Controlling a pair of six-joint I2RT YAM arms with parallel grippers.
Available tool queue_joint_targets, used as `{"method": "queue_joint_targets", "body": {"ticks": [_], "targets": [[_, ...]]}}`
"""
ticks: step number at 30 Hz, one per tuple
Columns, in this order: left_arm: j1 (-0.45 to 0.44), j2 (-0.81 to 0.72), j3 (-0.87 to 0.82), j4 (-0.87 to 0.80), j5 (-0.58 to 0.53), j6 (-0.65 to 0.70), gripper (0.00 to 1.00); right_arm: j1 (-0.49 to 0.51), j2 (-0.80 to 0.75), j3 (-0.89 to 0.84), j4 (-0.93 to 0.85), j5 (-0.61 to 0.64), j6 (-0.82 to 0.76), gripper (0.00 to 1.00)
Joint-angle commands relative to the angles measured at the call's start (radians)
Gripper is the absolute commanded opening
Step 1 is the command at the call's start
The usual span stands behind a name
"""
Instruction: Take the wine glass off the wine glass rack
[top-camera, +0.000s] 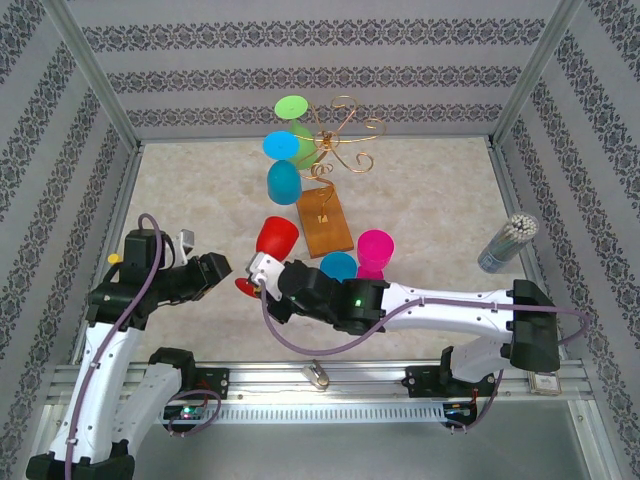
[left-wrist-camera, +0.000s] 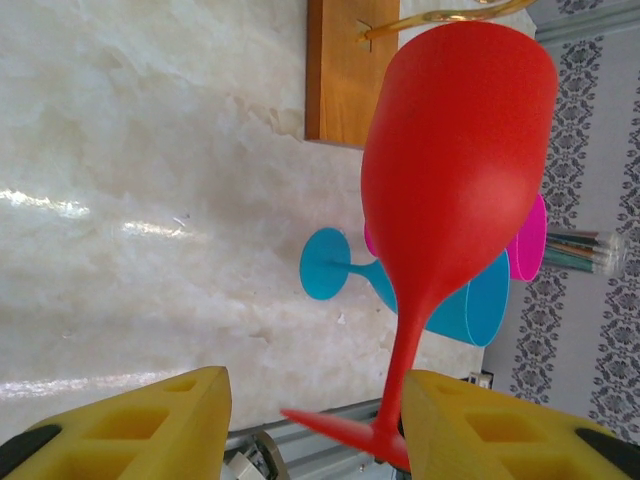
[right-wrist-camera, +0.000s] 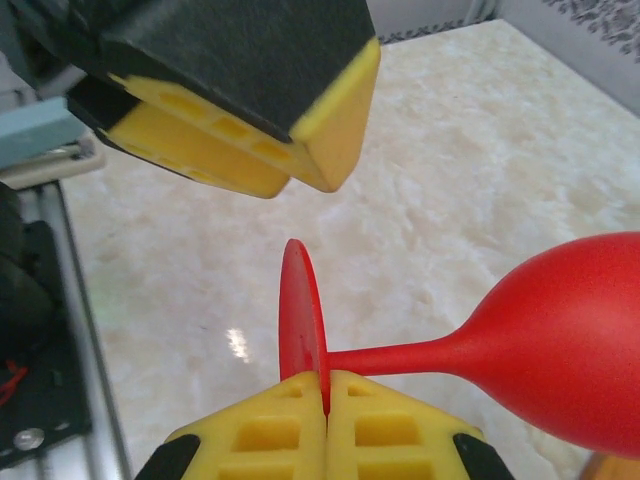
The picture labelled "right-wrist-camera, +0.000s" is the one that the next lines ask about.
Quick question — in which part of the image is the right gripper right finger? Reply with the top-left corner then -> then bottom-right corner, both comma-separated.
327,369 -> 516,480

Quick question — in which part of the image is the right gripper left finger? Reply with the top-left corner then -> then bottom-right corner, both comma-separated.
133,370 -> 329,480

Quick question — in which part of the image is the red plastic wine glass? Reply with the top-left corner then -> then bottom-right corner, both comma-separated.
278,230 -> 640,461

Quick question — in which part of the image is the blue beige sponge block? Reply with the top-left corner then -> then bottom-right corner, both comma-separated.
0,97 -> 109,190

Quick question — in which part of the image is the aluminium mounting rail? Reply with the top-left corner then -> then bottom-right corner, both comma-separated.
39,178 -> 134,480

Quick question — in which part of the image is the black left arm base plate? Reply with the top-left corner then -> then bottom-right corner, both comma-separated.
0,219 -> 95,454

